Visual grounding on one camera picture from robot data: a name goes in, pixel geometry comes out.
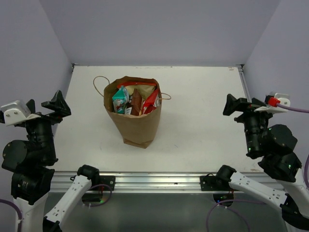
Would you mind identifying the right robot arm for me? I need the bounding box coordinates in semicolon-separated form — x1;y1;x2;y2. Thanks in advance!
199;93;309;230

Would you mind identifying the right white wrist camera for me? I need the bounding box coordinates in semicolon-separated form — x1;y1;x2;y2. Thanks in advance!
253;92;294;113

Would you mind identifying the brown white chips bag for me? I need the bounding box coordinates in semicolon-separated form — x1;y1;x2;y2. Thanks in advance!
125;89;142;116

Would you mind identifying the mint green Fox's candy bag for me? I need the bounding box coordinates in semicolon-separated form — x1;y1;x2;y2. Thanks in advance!
112;86;129;114

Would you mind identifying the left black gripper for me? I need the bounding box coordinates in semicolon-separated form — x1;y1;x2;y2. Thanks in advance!
25;89;70;161

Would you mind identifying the aluminium right side rail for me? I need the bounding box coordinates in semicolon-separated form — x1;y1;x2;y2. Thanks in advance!
236;64;252;101

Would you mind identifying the aluminium front rail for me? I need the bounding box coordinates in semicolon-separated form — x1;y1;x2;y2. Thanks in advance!
51;172;284;193

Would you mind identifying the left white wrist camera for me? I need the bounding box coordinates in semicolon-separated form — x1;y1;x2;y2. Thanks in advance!
0;100;41;126

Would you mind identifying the brown paper bag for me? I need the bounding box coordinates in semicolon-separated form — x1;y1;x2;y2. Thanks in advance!
93;76;167;149

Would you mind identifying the aluminium rail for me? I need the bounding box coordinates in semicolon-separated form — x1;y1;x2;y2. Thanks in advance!
51;172;284;193
236;64;252;101

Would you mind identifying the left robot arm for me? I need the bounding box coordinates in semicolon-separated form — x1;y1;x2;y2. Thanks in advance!
0;90;115;232

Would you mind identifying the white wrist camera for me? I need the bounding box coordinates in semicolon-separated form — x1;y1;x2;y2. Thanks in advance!
253;92;294;113
0;100;41;126

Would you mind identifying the red cassava chips bag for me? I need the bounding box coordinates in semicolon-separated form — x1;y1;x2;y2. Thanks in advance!
141;88;161;115

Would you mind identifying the red orange snack bag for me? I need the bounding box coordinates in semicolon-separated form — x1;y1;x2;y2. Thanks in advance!
117;81;157;100

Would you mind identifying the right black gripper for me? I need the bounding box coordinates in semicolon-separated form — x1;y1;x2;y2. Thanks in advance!
222;92;274;154

